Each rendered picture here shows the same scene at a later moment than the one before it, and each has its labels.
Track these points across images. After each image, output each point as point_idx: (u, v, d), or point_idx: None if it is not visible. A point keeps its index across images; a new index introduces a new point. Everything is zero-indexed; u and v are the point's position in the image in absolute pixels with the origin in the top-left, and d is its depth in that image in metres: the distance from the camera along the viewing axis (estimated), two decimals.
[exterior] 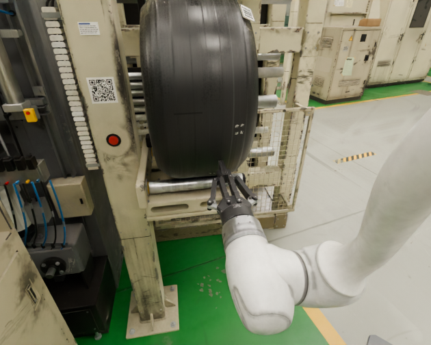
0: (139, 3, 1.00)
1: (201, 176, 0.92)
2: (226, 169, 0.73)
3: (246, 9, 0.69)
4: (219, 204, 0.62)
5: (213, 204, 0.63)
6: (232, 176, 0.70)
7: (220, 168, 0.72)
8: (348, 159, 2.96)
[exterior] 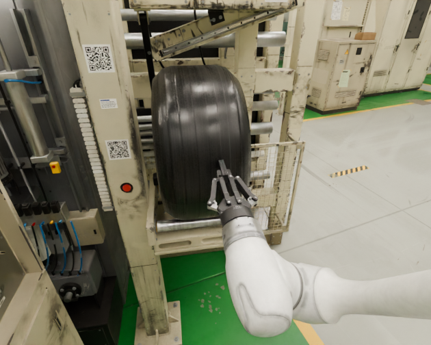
0: (147, 60, 1.13)
1: (203, 225, 1.04)
2: (226, 169, 0.73)
3: None
4: (219, 205, 0.62)
5: (213, 205, 0.63)
6: (232, 176, 0.70)
7: (220, 168, 0.72)
8: (342, 174, 3.10)
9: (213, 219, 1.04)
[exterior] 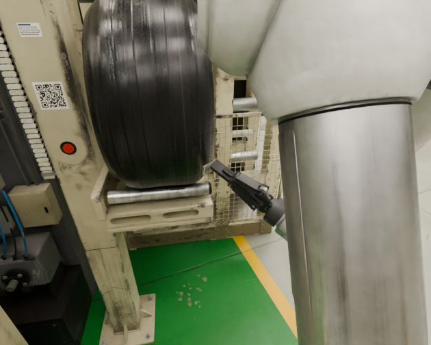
0: None
1: None
2: (222, 171, 0.72)
3: (209, 165, 0.74)
4: (257, 209, 0.72)
5: (255, 207, 0.74)
6: (233, 180, 0.70)
7: (220, 175, 0.74)
8: None
9: (178, 197, 0.89)
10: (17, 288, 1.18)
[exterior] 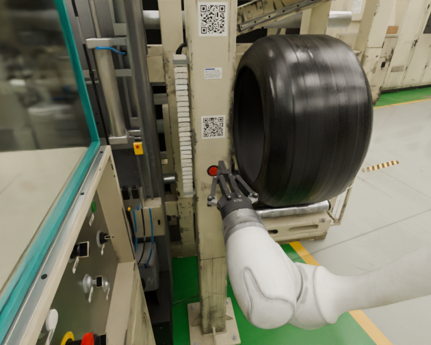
0: None
1: None
2: (226, 169, 0.73)
3: (349, 187, 0.83)
4: (219, 200, 0.61)
5: (213, 200, 0.62)
6: (232, 176, 0.70)
7: (220, 168, 0.73)
8: (374, 168, 3.01)
9: (299, 213, 0.99)
10: None
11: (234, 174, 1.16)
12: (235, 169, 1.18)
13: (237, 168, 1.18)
